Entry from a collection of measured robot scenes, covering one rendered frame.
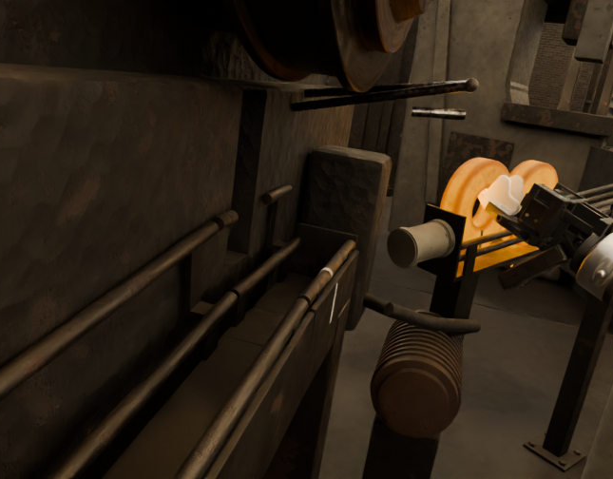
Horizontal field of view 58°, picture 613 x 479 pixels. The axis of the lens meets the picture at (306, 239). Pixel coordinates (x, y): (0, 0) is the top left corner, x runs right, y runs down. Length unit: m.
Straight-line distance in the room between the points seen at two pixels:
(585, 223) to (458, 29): 2.47
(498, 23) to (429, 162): 0.79
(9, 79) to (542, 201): 0.72
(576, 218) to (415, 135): 2.47
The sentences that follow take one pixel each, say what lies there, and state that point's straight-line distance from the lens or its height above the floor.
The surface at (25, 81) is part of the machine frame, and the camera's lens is 0.28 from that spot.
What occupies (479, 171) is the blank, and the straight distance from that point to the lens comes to 0.90.
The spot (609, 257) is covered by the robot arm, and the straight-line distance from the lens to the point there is 0.82.
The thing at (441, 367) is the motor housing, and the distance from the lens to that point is 0.82.
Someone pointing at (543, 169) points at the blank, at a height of 0.79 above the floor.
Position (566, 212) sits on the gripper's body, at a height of 0.76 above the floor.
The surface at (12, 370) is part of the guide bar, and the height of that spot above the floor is 0.74.
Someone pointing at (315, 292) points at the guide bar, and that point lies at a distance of 0.48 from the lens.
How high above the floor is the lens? 0.89
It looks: 17 degrees down
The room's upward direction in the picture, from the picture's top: 8 degrees clockwise
